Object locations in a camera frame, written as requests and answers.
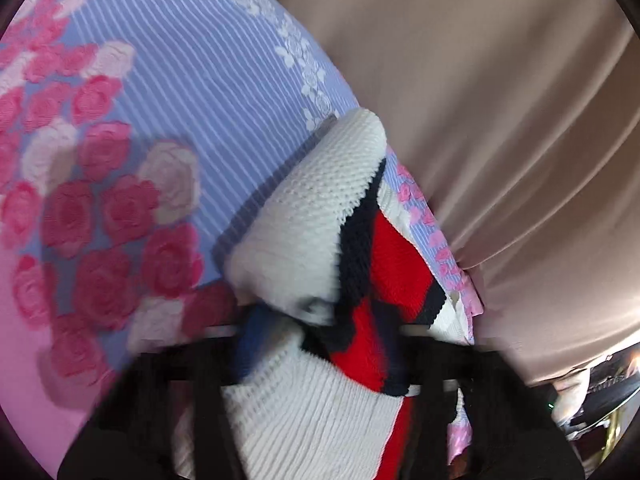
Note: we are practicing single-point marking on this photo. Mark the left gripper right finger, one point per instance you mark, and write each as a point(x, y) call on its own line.
point(513, 434)

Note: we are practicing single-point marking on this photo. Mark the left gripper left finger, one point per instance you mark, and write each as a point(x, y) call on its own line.
point(129, 434)

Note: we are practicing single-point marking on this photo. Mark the white red black knit sweater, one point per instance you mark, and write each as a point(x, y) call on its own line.
point(336, 273)

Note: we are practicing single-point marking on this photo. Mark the pink floral bed sheet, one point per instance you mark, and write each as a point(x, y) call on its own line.
point(137, 137)

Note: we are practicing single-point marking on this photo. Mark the beige fabric backdrop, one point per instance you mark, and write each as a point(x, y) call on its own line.
point(519, 119)

